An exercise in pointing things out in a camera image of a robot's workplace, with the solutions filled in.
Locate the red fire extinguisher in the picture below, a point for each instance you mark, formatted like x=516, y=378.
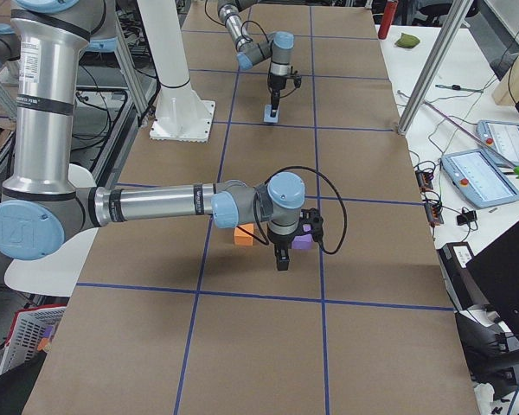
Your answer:
x=387, y=18

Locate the near blue teach pendant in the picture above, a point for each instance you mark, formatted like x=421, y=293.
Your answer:
x=478, y=179

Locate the blue teach pendant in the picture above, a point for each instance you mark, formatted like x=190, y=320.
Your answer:
x=478, y=179
x=501, y=140

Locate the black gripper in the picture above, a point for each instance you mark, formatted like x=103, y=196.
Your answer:
x=279, y=239
x=275, y=82

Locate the white plastic basket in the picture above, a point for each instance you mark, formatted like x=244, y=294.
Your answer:
x=27, y=329

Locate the aluminium frame post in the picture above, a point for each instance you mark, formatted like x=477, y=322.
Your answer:
x=447, y=33

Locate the black laptop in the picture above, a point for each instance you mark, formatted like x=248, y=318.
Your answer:
x=496, y=272

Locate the far blue teach pendant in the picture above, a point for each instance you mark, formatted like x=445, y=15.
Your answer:
x=501, y=140

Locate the purple foam block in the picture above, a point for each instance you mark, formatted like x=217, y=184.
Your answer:
x=303, y=242

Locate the white side table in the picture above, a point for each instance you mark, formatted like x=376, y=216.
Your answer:
x=461, y=95

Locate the light blue foam block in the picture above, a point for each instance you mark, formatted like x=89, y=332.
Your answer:
x=271, y=116

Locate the orange foam block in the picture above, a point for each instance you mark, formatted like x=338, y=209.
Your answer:
x=244, y=235

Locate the green bean bag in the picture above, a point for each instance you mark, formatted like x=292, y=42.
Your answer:
x=407, y=41

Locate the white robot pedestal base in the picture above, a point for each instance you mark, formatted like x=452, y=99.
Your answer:
x=180, y=113

